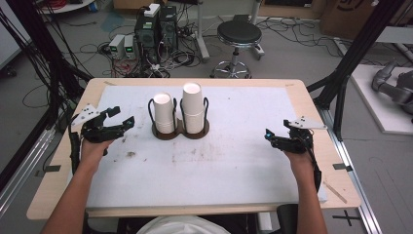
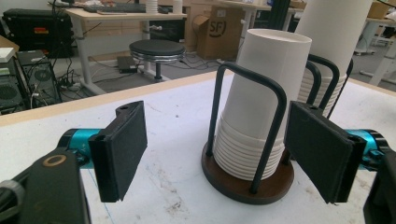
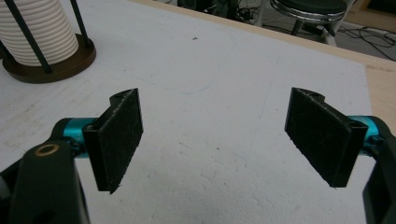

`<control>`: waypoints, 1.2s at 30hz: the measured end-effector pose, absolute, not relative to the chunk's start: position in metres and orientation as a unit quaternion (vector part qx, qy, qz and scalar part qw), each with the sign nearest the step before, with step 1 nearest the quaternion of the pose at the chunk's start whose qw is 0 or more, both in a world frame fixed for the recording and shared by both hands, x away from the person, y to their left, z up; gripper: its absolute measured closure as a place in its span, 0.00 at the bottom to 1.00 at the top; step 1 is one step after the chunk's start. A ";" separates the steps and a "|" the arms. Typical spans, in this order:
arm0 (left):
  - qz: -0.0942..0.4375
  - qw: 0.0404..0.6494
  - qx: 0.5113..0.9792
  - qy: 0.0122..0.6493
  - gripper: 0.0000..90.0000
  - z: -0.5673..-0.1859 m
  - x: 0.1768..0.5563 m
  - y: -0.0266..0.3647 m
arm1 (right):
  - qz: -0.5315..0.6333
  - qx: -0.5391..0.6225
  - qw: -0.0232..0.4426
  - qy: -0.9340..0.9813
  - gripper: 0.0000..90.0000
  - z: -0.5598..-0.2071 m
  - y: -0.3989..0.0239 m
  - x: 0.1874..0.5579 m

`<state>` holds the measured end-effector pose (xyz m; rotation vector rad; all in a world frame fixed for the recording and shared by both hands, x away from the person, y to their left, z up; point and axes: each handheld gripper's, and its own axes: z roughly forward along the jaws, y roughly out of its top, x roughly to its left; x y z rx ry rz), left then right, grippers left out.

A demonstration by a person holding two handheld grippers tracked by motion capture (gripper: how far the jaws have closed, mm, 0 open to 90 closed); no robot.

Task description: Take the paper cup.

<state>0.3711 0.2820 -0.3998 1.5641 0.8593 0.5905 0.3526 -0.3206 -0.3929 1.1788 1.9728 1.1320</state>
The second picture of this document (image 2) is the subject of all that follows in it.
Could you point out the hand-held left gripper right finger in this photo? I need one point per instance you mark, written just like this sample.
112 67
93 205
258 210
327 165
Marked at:
320 149

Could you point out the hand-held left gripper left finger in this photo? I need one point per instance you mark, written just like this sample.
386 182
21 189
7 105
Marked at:
121 149

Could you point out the stack of white paper cups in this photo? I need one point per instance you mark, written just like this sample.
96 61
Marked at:
264 77

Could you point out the black flat device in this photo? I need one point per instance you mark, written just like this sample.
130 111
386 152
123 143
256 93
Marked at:
126 63

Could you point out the white table legs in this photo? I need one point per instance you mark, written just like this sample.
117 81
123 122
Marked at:
384 65

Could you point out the black round stool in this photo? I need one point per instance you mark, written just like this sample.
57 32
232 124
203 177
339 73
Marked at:
157 48

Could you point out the black computer tower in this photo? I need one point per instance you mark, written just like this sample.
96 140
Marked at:
9 93
39 77

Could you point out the tall stack of paper cups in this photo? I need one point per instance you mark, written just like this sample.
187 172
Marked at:
333 31

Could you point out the wooden desk with white legs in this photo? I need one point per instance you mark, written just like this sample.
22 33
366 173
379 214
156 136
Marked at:
124 16

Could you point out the black keyboard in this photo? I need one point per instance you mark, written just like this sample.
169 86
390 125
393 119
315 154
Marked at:
115 8

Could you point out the brown cardboard box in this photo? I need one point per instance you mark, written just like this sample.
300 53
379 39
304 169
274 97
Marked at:
218 43

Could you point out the small white cup stack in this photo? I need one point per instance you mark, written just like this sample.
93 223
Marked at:
152 6
177 6

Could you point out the white flat block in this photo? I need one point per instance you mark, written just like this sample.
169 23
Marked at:
6 54

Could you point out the black hard case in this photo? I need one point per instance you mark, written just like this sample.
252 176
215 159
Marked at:
28 21

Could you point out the black metal post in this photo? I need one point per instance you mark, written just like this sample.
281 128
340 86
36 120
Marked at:
281 14

